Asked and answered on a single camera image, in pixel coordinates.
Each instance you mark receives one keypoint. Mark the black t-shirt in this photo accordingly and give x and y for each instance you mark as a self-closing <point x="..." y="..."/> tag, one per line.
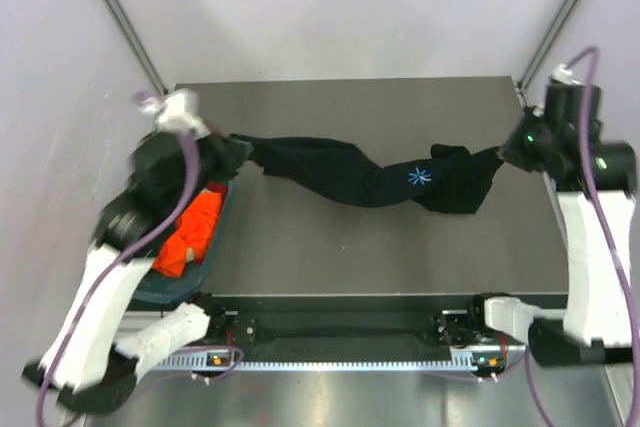
<point x="452" y="180"/>

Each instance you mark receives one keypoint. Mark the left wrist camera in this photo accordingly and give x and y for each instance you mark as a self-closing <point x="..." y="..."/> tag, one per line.
<point x="176" y="112"/>

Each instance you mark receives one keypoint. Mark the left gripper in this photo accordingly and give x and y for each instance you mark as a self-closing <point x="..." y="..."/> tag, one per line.
<point x="231" y="152"/>

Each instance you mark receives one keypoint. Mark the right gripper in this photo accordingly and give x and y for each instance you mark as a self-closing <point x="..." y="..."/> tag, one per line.
<point x="511" y="152"/>

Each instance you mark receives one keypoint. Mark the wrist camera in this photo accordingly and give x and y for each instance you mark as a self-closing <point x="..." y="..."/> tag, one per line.
<point x="563" y="98"/>
<point x="176" y="112"/>

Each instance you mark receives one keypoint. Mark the slotted cable duct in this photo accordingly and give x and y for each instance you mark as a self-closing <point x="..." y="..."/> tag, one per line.
<point x="458" y="361"/>

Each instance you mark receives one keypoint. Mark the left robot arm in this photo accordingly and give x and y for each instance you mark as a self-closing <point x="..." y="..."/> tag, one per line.
<point x="93" y="372"/>

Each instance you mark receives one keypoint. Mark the right corner aluminium post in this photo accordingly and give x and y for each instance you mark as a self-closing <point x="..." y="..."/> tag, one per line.
<point x="551" y="35"/>

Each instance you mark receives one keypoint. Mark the orange t-shirt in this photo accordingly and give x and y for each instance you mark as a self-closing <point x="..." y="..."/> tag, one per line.
<point x="195" y="229"/>

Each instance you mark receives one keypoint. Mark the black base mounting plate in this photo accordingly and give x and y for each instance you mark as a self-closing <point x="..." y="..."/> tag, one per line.
<point x="344" y="328"/>

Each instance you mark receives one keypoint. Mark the teal plastic basket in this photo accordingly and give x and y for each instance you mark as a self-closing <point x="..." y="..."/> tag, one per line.
<point x="157" y="289"/>

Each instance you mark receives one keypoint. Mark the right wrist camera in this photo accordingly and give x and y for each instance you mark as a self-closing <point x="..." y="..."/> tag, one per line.
<point x="563" y="98"/>

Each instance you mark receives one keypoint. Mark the corner aluminium post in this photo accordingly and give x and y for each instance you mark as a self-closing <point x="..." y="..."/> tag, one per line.
<point x="133" y="41"/>
<point x="551" y="35"/>

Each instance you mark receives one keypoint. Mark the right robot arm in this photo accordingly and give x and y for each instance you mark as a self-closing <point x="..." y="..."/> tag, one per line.
<point x="596" y="185"/>

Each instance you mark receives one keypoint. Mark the left corner aluminium post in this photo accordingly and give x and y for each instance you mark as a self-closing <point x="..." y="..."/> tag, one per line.
<point x="133" y="41"/>

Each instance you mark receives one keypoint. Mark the aluminium frame rail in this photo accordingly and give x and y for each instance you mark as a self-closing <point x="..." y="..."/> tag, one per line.
<point x="515" y="322"/>

